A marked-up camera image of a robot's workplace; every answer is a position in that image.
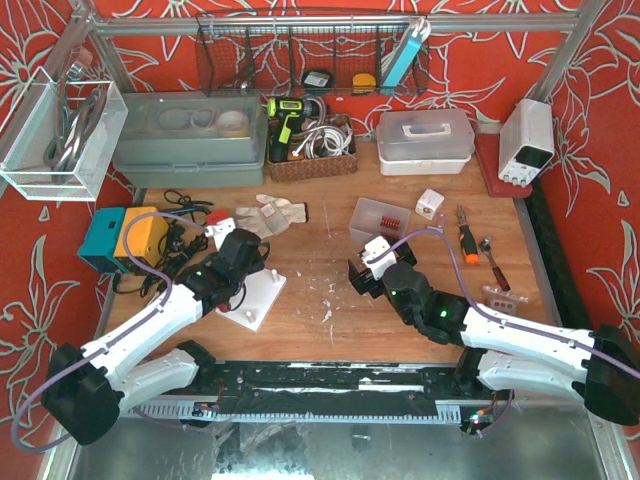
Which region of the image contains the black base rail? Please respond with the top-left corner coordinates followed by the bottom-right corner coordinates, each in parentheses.
top-left (149, 359), bottom-right (516, 416)

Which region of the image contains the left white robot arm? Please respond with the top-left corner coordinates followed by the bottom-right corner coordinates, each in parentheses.
top-left (41, 228), bottom-right (270, 446)

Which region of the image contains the aluminium frame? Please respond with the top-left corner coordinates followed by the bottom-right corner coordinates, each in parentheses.
top-left (0, 0), bottom-right (619, 151)

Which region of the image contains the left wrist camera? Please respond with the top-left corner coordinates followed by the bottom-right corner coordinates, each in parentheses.
top-left (205, 217), bottom-right (236, 251)

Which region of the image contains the clear acrylic wall bin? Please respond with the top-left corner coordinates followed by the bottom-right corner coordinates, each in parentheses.
top-left (1, 68), bottom-right (128, 202)

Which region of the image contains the teal and yellow device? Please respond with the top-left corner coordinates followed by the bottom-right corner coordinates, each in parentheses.
top-left (77, 207), bottom-right (169, 275)

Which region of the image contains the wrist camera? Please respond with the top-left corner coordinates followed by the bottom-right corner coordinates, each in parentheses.
top-left (205, 217), bottom-right (236, 251)
top-left (360, 236), bottom-right (398, 280)

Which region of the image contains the translucent plastic spring box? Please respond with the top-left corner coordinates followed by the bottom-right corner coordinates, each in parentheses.
top-left (349, 197), bottom-right (411, 243)

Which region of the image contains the blue white power strip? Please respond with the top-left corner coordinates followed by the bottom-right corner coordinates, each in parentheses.
top-left (380, 17), bottom-right (432, 95)

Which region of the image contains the white plastic storage case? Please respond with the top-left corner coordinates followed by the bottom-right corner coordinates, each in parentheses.
top-left (376, 109), bottom-right (475, 176)

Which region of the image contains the small clear parts case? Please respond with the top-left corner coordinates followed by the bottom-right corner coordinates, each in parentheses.
top-left (482, 285), bottom-right (528, 316)

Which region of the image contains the orange handle screwdriver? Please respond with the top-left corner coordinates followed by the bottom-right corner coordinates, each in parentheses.
top-left (456, 206), bottom-right (479, 265)

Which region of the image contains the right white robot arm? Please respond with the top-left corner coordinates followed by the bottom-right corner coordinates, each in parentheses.
top-left (348, 237), bottom-right (639, 426)

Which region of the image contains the black cable bundle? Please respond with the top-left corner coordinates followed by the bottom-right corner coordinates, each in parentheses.
top-left (112, 188), bottom-right (216, 296)

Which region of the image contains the white bench power supply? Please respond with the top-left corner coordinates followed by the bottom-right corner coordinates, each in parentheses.
top-left (498, 99), bottom-right (555, 188)

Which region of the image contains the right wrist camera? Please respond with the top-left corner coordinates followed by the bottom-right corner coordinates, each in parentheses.
top-left (360, 236), bottom-right (398, 280)

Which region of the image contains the red mat under supply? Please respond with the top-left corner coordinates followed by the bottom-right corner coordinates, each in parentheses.
top-left (475, 133), bottom-right (533, 199)

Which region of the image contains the white cube power adapter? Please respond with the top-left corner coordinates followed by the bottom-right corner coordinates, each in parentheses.
top-left (415, 189), bottom-right (444, 220)

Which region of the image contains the woven wicker basket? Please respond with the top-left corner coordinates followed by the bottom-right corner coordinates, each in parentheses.
top-left (266, 114), bottom-right (358, 182)

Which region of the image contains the yellow tape measure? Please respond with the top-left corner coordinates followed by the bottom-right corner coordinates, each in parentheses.
top-left (352, 73), bottom-right (377, 95)

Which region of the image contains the red cube adapter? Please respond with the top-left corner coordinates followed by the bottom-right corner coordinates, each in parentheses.
top-left (206, 209), bottom-right (231, 225)

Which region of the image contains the yellow green cordless drill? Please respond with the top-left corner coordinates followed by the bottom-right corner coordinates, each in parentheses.
top-left (267, 97), bottom-right (321, 163)

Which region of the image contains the beige work glove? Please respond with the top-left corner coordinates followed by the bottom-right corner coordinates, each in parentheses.
top-left (235, 194), bottom-right (309, 239)

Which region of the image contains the grey green plastic toolbox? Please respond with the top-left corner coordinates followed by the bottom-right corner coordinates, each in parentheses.
top-left (113, 92), bottom-right (268, 189)

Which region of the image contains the red handle ratchet wrench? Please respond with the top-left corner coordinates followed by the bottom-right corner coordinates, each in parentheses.
top-left (479, 237), bottom-right (511, 292)

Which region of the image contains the black wire hanging basket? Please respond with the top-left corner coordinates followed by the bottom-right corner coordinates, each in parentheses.
top-left (194, 10), bottom-right (432, 99)

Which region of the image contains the white peg base plate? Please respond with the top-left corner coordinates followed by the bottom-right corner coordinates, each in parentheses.
top-left (216, 268), bottom-right (287, 332)

